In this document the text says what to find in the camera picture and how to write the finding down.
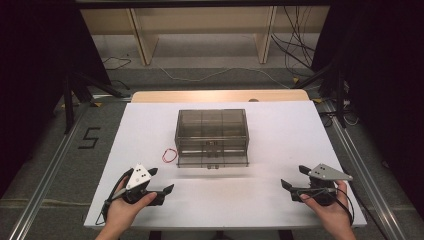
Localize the black hanging cable bundle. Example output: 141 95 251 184
269 5 318 72

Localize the black floor cable loop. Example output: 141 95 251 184
101 56 133 71

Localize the black curtain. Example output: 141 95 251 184
311 0 424 218
0 0 112 198

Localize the aluminium floor rail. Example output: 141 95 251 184
321 99 408 240
7 99 88 240

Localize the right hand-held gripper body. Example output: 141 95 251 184
289 163 354 206

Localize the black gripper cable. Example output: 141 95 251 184
95 168 135 227
295 187 355 225

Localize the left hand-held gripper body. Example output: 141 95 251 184
121 163 167 206

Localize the person's right hand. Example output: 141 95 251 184
299 179 355 234

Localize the wooden table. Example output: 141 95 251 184
130 88 311 104

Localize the black metal stand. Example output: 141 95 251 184
293 59 348 130
62 71 132 135

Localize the white floor cable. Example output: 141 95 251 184
159 66 292 90

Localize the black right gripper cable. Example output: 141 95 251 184
295 187 355 225

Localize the light wooden desk frame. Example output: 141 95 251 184
79 5 331 66

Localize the person's left hand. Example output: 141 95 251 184
103 176 158 232

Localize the red rubber band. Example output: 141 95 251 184
161 147 179 164

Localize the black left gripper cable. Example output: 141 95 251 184
95 168 135 227

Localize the transparent grey drawer box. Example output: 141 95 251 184
174 108 250 170

